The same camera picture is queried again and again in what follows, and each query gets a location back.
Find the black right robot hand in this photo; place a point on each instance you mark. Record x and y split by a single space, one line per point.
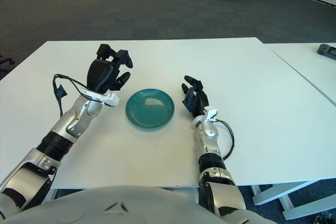
199 100

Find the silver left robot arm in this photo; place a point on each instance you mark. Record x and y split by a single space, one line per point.
81 111

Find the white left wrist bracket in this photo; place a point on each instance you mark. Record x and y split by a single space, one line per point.
111 99

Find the black office chair base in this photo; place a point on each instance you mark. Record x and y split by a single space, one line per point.
8 61

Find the teal round plate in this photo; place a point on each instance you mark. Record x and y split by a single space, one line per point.
149 115

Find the dark handheld device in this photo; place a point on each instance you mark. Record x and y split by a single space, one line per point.
328 50

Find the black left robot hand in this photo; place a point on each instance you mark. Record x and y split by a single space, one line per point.
101 74

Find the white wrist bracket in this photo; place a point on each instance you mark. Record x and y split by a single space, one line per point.
211 112
111 99

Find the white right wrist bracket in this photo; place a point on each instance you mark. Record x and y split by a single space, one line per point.
211 112

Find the grey robot torso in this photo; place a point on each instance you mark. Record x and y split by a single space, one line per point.
118 208

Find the white table frame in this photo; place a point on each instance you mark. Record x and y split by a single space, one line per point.
288 205

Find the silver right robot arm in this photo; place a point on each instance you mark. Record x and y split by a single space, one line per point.
210 132

